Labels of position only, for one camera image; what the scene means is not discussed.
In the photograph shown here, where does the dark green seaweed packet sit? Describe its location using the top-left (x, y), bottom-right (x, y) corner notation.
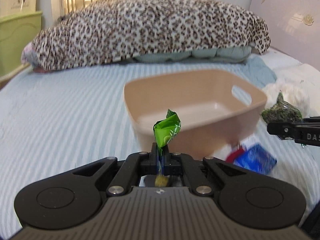
top-left (261, 92), bottom-right (303, 124)

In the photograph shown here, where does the green snack wrapper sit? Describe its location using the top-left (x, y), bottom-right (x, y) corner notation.
top-left (152, 109), bottom-right (182, 181)

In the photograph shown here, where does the blue tissue pack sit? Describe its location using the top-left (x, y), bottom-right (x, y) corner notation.
top-left (233, 144), bottom-right (277, 175)

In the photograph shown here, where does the white fluffy plush toy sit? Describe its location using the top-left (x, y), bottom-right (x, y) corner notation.
top-left (263, 78), bottom-right (319, 118)

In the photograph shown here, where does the white cartoon pillow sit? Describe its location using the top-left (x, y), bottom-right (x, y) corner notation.
top-left (260, 49), bottom-right (319, 109)

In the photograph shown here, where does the beige plastic storage basket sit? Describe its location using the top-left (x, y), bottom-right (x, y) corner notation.
top-left (124, 69), bottom-right (267, 159)

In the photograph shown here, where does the blue striped bed sheet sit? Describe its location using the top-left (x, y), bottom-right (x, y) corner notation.
top-left (1, 56), bottom-right (319, 239)

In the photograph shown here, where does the light green folded quilt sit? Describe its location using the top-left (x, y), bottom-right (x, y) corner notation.
top-left (134, 46), bottom-right (252, 63)

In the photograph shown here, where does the pale pink headboard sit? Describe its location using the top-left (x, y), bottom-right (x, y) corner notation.
top-left (249, 0), bottom-right (320, 69)

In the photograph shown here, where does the leopard print blanket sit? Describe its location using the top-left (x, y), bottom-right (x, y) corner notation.
top-left (32, 0), bottom-right (271, 71)

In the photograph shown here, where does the pink floral pillow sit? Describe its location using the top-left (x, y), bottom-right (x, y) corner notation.
top-left (21, 42), bottom-right (37, 67)

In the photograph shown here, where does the green plastic storage bin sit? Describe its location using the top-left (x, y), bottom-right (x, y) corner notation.
top-left (1, 11), bottom-right (42, 76)

